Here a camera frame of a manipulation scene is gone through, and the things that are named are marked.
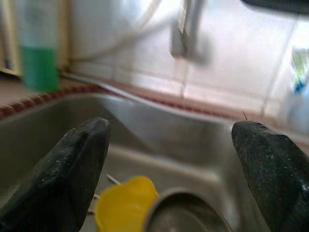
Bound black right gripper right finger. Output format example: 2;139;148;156
231;120;309;232

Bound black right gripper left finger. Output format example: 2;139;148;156
0;116;112;232

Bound plain white stick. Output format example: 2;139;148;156
107;174;122;186

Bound yellow plastic bowl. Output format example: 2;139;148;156
95;175;160;232

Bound steel kitchen faucet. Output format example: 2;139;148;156
169;0;213;65

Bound green soap bottle blue cap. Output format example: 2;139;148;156
18;0;61;94

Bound small white bottle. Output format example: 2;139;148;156
282;43;309;121

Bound large stainless steel sink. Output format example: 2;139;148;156
0;93;309;232

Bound black tray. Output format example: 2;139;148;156
240;0;309;13

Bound white water hose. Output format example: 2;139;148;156
72;0;169;63

